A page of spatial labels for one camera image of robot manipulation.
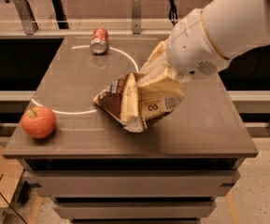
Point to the orange soda can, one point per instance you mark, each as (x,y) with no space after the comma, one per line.
(99,41)

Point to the middle metal railing bracket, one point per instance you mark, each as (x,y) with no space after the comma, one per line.
(136,16)

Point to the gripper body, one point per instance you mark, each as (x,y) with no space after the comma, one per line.
(192,49)

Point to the left metal railing bracket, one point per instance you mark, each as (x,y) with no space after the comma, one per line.
(26,15)

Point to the brown sea salt chip bag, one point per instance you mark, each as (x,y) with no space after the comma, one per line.
(120,99)

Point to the grey drawer cabinet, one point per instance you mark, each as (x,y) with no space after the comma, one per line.
(125,197)

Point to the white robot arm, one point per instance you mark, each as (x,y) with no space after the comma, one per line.
(206,41)

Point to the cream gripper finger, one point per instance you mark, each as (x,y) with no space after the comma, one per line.
(158,88)

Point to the metal railing bracket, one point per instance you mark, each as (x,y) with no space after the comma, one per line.
(26,15)
(136,16)

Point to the red apple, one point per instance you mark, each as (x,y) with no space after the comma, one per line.
(38,121)

